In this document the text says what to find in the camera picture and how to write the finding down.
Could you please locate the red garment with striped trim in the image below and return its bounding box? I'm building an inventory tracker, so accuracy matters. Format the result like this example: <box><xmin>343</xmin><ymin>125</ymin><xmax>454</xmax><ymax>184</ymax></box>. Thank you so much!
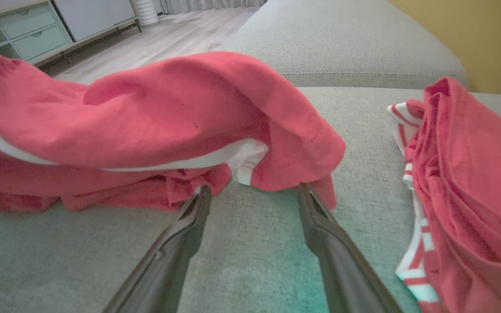
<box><xmin>387</xmin><ymin>77</ymin><xmax>501</xmax><ymax>313</ymax></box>

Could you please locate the pale green television cabinet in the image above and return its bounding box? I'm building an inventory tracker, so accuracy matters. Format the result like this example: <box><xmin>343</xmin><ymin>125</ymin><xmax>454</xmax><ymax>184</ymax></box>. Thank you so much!
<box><xmin>0</xmin><ymin>0</ymin><xmax>141</xmax><ymax>67</ymax></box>

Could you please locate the red garment with white band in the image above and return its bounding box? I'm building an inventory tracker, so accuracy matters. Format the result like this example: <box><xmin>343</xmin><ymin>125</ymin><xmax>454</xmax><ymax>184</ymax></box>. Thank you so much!
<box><xmin>0</xmin><ymin>37</ymin><xmax>347</xmax><ymax>214</ymax></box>

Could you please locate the large grey sofa seat cushion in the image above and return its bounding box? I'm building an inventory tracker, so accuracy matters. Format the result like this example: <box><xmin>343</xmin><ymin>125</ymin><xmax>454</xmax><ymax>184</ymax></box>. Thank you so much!
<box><xmin>0</xmin><ymin>86</ymin><xmax>501</xmax><ymax>313</ymax></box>

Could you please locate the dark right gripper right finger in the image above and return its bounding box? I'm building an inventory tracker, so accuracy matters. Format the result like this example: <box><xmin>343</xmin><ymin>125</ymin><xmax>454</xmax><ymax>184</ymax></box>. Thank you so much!
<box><xmin>297</xmin><ymin>183</ymin><xmax>403</xmax><ymax>313</ymax></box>

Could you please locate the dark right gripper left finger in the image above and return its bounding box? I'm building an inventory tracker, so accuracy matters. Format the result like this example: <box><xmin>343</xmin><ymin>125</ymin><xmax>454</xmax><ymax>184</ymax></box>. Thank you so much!
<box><xmin>103</xmin><ymin>185</ymin><xmax>212</xmax><ymax>313</ymax></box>

